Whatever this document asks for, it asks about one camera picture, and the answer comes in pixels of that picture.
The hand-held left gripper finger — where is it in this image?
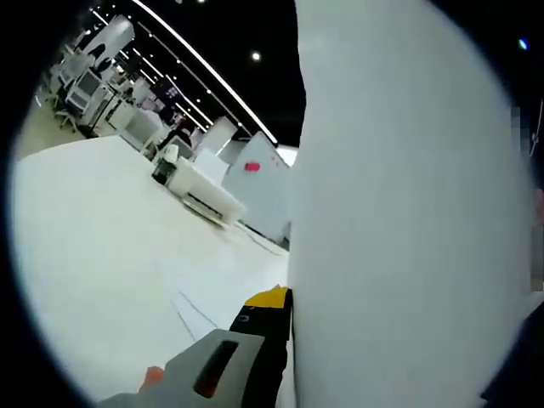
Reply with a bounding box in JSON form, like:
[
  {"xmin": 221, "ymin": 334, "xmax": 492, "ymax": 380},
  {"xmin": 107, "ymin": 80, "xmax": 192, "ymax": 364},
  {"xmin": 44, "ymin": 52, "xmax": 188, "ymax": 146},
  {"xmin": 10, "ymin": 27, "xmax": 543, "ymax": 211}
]
[{"xmin": 96, "ymin": 286, "xmax": 295, "ymax": 408}]

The single white printing paper sheet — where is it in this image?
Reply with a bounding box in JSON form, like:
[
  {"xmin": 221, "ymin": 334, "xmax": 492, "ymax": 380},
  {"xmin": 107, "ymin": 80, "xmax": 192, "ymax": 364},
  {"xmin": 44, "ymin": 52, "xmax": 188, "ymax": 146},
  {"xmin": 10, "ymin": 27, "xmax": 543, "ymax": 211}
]
[{"xmin": 287, "ymin": 0, "xmax": 537, "ymax": 408}]

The white rolling whiteboard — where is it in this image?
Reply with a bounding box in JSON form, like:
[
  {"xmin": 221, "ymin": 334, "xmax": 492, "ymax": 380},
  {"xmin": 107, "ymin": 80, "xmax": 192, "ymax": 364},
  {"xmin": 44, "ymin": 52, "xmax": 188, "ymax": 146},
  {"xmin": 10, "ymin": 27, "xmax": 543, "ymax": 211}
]
[{"xmin": 222, "ymin": 131, "xmax": 292, "ymax": 248}]

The white desktop printer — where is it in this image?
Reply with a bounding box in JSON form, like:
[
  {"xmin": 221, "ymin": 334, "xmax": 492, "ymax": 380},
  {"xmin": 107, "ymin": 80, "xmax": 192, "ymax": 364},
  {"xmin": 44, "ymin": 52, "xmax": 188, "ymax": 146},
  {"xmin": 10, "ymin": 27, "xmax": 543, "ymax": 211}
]
[{"xmin": 167, "ymin": 156, "xmax": 248, "ymax": 225}]

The white paper in printer tray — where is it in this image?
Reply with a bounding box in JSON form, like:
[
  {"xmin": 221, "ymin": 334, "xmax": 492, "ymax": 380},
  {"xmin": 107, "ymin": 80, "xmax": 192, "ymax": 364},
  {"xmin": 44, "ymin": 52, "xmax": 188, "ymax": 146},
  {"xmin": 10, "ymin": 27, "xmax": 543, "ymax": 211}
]
[{"xmin": 193, "ymin": 147, "xmax": 231, "ymax": 188}]

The black cup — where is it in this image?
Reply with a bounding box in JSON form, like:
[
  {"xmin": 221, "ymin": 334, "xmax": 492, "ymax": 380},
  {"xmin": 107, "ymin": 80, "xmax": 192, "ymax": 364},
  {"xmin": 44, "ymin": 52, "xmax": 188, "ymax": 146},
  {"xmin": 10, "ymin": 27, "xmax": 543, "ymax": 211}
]
[{"xmin": 151, "ymin": 160, "xmax": 178, "ymax": 185}]

